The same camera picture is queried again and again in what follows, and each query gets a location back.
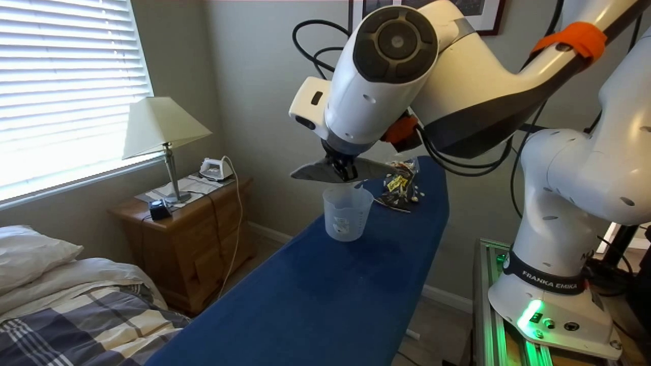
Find white device on nightstand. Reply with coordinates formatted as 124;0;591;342
196;155;236;184

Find bed with plaid cover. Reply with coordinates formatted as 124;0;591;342
0;257;193;366

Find wooden nightstand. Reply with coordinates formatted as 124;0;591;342
110;174;254;318

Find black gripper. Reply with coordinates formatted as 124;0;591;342
322;139;370;183

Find grey mat on nightstand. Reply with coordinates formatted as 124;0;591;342
133;173;225;210

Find grey quilted pot placemat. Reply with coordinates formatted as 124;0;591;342
289;155;403;184

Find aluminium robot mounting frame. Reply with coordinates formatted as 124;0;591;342
472;235;651;366

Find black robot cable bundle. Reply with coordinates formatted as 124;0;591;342
290;0;651;220

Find orange cable strap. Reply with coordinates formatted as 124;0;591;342
377;112;421;152
530;21;608;63

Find blue ironing board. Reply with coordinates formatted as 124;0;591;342
145;155;452;366

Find small black alarm clock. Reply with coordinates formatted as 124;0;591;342
146;197;172;223

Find white window blinds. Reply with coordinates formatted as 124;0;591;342
0;0;156;206

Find table lamp with beige shade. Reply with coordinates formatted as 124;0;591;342
121;93;213;206

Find white pillow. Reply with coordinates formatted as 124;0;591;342
0;223;85;295

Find white power cord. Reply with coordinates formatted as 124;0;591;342
215;155;245;300

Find clear plastic measuring jug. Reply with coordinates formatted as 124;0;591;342
322;183;375;243

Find framed wall picture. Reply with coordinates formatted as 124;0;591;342
345;0;506;37

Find open foil snack bag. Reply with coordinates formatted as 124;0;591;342
370;159;426;216

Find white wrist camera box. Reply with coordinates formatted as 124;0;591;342
287;76;336;132

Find white bed sheet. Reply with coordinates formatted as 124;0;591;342
0;257;168;322

